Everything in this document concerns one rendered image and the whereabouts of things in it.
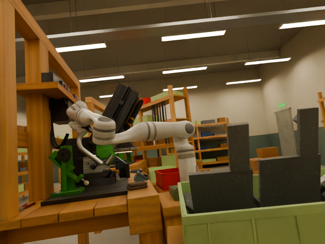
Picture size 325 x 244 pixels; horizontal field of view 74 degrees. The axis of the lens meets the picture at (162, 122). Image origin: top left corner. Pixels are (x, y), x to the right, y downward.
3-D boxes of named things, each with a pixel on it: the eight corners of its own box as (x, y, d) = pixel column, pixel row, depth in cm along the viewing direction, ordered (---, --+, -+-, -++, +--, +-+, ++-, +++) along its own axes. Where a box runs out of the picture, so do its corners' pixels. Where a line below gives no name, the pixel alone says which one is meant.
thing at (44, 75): (61, 89, 146) (60, 80, 146) (53, 83, 131) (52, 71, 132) (50, 90, 144) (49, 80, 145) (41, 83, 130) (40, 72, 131)
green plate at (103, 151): (114, 160, 159) (112, 133, 167) (113, 157, 152) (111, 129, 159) (98, 161, 158) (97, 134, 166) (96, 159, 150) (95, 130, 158)
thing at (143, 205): (142, 182, 239) (141, 168, 241) (163, 230, 92) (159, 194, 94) (129, 183, 236) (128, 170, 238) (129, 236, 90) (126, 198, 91)
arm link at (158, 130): (151, 139, 96) (142, 142, 104) (198, 136, 110) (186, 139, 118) (149, 119, 97) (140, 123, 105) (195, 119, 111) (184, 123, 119)
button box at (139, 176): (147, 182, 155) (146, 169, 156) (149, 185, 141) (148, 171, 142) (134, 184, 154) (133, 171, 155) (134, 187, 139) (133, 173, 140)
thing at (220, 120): (235, 165, 965) (228, 116, 992) (165, 173, 965) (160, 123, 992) (231, 164, 1019) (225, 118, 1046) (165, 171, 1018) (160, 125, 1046)
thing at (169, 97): (182, 208, 384) (167, 80, 413) (119, 195, 557) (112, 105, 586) (201, 201, 419) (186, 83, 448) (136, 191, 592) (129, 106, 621)
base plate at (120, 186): (128, 173, 218) (128, 171, 219) (127, 194, 111) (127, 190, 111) (86, 178, 212) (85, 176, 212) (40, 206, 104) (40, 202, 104)
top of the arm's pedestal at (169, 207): (212, 192, 125) (211, 186, 125) (236, 207, 93) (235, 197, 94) (157, 200, 121) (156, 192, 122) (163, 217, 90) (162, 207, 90)
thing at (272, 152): (275, 168, 739) (271, 146, 748) (291, 170, 660) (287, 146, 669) (242, 173, 722) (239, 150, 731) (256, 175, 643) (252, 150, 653)
